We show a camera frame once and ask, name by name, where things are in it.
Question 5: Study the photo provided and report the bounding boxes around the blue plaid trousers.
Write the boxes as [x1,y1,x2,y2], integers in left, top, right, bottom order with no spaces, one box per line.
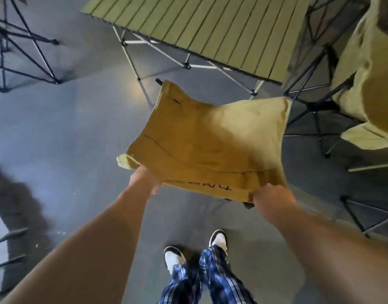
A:
[157,245,258,304]

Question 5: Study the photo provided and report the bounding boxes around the person's right hand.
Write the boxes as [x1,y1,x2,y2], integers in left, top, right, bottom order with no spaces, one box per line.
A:
[252,182,297,220]

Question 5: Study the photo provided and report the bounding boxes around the person's right shoe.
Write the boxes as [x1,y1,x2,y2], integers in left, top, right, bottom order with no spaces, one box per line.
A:
[209,229,229,255]

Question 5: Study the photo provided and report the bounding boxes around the person's right forearm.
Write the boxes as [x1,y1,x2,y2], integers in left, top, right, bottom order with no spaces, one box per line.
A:
[270,202,388,304]

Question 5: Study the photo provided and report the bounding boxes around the yellow fabric folding chair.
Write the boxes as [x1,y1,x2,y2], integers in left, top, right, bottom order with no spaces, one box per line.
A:
[116,79,293,210]
[0,0,61,93]
[282,0,388,159]

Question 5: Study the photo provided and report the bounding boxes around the person's left forearm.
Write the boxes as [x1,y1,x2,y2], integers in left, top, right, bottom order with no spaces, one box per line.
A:
[1,183,150,304]

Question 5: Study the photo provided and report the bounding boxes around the person's shoe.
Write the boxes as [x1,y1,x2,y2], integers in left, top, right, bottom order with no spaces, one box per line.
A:
[209,229,229,255]
[163,246,187,276]

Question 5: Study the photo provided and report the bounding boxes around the person's left shoe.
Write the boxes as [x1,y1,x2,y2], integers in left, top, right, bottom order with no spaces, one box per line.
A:
[163,246,187,276]

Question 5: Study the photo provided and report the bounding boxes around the person's left hand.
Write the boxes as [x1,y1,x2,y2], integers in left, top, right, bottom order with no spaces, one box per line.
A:
[129,166,163,197]

